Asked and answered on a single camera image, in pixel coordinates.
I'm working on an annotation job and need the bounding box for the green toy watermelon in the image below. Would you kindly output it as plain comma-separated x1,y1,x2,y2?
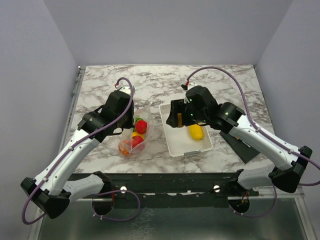
134,117,144,124

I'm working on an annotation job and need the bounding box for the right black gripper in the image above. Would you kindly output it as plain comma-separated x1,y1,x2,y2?
167,98,208,127

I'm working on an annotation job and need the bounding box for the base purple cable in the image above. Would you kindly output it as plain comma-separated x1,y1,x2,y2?
231,184,278,218
91,189,141,222

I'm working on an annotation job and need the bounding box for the yellow orange toy lemon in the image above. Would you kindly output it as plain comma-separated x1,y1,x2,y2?
176,113,183,128

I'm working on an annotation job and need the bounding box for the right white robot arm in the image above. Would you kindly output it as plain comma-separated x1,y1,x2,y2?
166,85,313,196

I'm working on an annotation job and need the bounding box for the black metal base rail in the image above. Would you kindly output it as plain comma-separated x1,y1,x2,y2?
67,172,261,208

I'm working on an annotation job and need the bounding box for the clear zip top bag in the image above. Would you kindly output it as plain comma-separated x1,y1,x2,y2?
118,105,154,157

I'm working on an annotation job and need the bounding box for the yellow toy pear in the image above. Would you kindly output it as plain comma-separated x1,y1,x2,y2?
131,131,145,140

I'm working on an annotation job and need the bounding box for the red toy apple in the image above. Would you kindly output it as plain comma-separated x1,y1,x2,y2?
131,136,145,151

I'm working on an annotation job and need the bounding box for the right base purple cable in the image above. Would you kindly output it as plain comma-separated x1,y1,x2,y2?
231,184,278,218

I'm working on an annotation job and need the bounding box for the black cutting board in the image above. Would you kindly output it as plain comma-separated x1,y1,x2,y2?
219,131,260,164

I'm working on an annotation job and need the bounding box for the white perforated plastic basket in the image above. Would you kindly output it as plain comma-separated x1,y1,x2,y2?
159,103,213,157

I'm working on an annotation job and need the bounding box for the red toy pomegranate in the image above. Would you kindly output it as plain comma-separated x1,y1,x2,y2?
134,119,148,135

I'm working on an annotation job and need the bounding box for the orange toy fruit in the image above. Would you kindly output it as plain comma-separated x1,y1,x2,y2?
118,140,132,157

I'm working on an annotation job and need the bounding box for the yellow toy mango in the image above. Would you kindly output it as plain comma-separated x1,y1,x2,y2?
188,124,204,141

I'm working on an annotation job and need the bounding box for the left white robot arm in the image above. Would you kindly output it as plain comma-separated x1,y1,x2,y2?
20,86,134,219

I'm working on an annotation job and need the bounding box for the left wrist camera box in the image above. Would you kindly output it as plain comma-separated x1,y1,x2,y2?
115,84,136,97

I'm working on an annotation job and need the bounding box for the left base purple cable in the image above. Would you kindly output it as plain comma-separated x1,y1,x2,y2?
91,189,141,222

